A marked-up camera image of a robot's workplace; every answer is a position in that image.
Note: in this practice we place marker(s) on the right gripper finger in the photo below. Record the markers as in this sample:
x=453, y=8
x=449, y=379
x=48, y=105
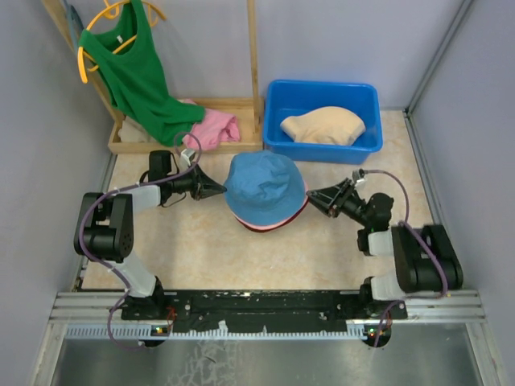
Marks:
x=329, y=194
x=328, y=208

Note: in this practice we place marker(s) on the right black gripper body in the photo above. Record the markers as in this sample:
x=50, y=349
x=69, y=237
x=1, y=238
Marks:
x=350, y=204

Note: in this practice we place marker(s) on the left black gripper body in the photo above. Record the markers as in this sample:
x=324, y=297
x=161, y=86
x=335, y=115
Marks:
x=193, y=184

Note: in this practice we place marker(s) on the blue bucket hat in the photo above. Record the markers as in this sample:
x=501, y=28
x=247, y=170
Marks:
x=255, y=177

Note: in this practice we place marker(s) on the dark red bucket hat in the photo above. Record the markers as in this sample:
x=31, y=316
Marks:
x=273, y=227

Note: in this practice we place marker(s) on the beige bucket hat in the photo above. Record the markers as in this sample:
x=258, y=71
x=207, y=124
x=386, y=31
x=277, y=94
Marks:
x=328, y=125

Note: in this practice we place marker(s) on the blue plastic bin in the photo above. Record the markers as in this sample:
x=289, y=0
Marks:
x=292, y=98

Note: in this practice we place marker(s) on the wooden clothes rack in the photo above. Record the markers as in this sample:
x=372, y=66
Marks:
x=248, y=110

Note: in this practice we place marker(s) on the pink bucket hat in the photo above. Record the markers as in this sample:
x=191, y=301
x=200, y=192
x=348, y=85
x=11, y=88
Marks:
x=271, y=216

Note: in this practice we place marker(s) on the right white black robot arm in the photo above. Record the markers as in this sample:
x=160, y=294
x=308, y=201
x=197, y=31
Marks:
x=426, y=270

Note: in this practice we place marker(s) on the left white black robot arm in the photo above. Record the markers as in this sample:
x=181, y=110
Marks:
x=105, y=227

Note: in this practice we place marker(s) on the pink crumpled garment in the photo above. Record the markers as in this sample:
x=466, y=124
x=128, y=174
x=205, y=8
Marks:
x=215, y=128

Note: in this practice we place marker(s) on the green tank top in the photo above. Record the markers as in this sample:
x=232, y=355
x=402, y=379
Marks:
x=134, y=77

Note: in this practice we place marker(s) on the yellow clothes hanger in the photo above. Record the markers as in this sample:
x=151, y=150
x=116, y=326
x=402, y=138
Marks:
x=85, y=61

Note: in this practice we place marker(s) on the teal clothes hanger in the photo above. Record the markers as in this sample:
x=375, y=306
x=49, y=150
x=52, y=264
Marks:
x=75, y=24

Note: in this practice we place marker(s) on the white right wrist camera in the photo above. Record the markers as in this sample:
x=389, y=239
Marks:
x=358, y=178

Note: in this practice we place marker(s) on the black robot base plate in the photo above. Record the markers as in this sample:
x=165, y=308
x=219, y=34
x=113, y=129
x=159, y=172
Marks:
x=283, y=312

